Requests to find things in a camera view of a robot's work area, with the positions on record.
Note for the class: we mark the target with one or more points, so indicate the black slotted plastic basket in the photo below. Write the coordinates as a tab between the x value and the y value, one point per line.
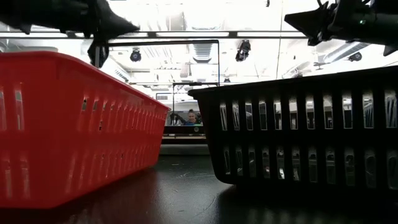
311	137

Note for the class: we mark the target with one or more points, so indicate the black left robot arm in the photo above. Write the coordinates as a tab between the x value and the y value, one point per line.
37	12

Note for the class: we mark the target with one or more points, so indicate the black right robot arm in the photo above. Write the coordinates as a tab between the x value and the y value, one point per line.
382	25

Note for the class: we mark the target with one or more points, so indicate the black ceiling camera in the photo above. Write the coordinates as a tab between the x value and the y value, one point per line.
135	56
243	51
355	56

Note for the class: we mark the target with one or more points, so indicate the silver ceiling duct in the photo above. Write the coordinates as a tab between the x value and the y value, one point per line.
342	51

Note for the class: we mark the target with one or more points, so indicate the long overhead light bar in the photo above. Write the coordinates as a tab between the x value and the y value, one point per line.
231	34

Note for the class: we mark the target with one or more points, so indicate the person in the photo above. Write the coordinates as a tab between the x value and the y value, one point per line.
191	119

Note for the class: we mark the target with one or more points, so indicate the red slotted plastic basket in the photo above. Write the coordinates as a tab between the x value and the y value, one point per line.
62	130

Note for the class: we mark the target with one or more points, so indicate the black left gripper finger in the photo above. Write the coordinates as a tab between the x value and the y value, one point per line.
118	31
119	18

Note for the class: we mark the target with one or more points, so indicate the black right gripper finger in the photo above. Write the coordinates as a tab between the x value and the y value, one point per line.
317	31
311	15

